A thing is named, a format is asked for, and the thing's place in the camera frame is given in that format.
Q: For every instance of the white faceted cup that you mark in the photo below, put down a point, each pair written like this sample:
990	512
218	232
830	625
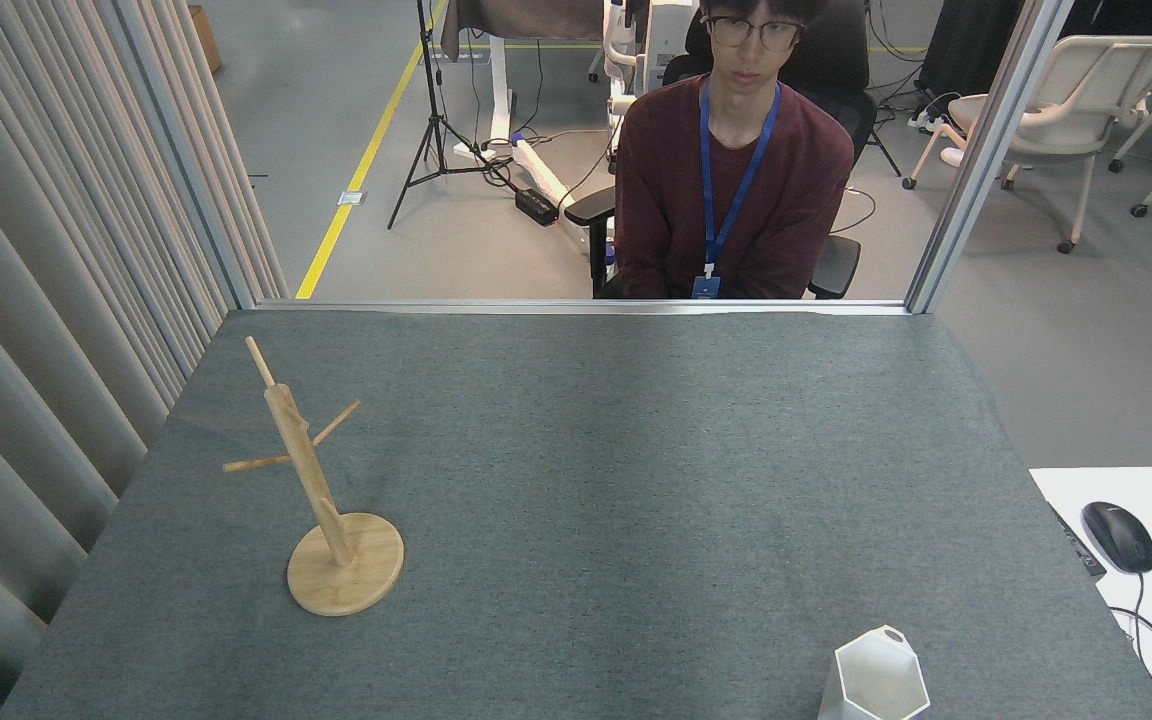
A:
881	680

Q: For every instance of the wooden cup rack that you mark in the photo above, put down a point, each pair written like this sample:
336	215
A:
308	470

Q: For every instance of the person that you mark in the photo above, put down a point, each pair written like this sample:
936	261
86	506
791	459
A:
666	190

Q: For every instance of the black tripod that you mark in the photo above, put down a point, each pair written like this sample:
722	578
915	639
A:
433	130

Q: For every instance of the metal floor plate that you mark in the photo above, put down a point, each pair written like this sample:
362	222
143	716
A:
352	198

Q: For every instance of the white stand on wheels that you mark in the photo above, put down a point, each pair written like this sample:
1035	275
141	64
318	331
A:
502	90

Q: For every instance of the dark hanging cloth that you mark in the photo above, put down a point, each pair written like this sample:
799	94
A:
526	20

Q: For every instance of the black-rimmed glasses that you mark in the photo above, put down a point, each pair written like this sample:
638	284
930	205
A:
731	31

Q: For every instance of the black office chair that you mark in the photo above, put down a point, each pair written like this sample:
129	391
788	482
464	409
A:
841	60

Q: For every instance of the cardboard box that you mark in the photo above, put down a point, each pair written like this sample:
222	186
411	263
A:
204	38

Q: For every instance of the grey pleated curtain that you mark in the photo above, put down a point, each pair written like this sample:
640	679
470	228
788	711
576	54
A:
26	300

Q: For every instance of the white office chair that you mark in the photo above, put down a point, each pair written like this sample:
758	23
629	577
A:
1076	100

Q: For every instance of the black computer mouse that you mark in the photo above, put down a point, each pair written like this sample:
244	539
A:
1119	537

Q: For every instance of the silver table rail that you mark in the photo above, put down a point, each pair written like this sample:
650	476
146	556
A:
576	307

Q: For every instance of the silver post by curtain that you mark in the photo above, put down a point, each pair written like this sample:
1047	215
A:
186	160

